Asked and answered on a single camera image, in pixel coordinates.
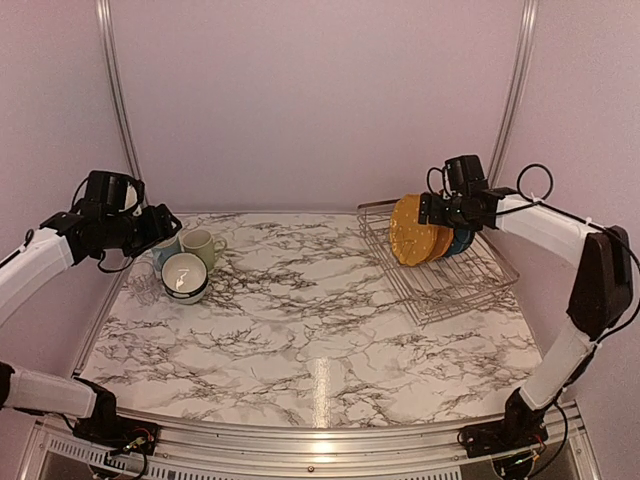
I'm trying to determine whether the yellow dotted plate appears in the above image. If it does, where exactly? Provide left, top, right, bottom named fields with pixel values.
left=426, top=226, right=454, bottom=262
left=389, top=194, right=438, bottom=266

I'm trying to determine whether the yellow dotted plate front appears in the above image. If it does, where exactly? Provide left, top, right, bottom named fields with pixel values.
left=389, top=194, right=438, bottom=266

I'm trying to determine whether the metal wire dish rack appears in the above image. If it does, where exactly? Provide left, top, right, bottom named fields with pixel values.
left=357, top=200, right=519, bottom=326

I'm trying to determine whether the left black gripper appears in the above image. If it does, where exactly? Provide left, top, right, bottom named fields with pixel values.
left=102, top=203, right=181, bottom=258

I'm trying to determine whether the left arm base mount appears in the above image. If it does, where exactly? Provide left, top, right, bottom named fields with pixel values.
left=73, top=377, right=160, bottom=455

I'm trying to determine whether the small white ribbed bowl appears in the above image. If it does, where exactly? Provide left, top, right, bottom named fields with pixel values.
left=164, top=285, right=208, bottom=305

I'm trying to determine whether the front aluminium frame rail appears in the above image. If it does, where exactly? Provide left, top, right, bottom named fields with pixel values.
left=29, top=394, right=601, bottom=480

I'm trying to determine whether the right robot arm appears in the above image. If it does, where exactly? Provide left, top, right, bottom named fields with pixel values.
left=417, top=155, right=639, bottom=448

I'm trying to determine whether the clear glass cup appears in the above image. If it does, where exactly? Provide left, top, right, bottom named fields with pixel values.
left=125, top=271, right=160, bottom=305

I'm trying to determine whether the blue dotted plate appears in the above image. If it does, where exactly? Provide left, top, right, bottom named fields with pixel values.
left=443, top=228, right=475, bottom=258

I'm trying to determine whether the white saucer dark rim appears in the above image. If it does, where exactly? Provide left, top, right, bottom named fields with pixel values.
left=161, top=253, right=209, bottom=292

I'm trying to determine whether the aluminium frame post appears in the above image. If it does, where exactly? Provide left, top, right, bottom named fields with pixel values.
left=95, top=0, right=143, bottom=181
left=487, top=0, right=539, bottom=187

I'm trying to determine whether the right aluminium frame post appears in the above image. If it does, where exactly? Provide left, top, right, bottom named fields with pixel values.
left=487, top=0, right=539, bottom=187

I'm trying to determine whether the light blue mug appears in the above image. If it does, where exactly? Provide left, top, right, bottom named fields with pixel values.
left=151, top=234, right=182, bottom=275

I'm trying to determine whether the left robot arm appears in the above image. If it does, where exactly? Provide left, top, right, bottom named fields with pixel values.
left=1, top=170, right=182, bottom=445

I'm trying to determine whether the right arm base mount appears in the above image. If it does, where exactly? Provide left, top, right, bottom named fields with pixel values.
left=457, top=388, right=549, bottom=458

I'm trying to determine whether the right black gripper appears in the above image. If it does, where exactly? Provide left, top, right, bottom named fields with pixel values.
left=416, top=193, right=476, bottom=231

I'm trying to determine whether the light green mug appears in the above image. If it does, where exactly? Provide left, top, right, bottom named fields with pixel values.
left=180, top=229, right=227, bottom=272

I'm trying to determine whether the left aluminium frame post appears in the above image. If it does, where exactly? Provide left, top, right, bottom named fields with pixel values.
left=95, top=0, right=143, bottom=181

